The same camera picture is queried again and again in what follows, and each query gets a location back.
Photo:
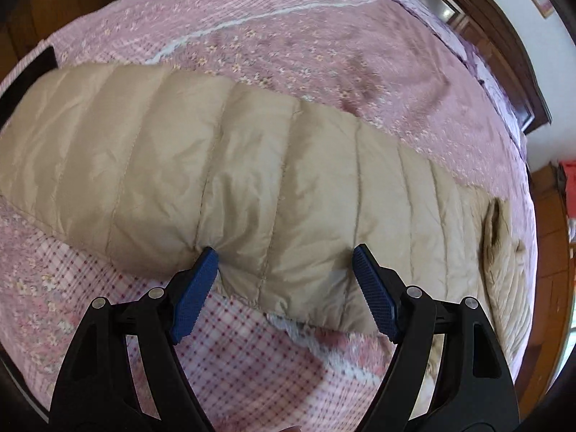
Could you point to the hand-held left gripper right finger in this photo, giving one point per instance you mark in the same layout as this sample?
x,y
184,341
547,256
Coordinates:
x,y
373,299

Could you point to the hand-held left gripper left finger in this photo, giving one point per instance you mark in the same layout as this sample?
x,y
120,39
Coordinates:
x,y
193,299

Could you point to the beige down jacket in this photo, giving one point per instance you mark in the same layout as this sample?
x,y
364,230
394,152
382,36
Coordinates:
x,y
225,166

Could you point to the red cloth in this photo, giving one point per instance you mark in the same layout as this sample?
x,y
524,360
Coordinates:
x,y
568,198

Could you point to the pink floral bedspread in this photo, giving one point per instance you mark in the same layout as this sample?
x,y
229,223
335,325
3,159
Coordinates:
x,y
315,54

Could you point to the black phone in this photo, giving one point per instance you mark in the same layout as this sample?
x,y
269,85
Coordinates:
x,y
27,83

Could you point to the dark wooden headboard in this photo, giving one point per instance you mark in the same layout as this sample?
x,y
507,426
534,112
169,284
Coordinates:
x,y
508,54

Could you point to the purple patterned pillow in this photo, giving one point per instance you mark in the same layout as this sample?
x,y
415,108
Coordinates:
x,y
418,4

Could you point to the wooden wardrobe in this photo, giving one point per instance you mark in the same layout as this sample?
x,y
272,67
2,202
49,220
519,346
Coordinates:
x,y
67,0

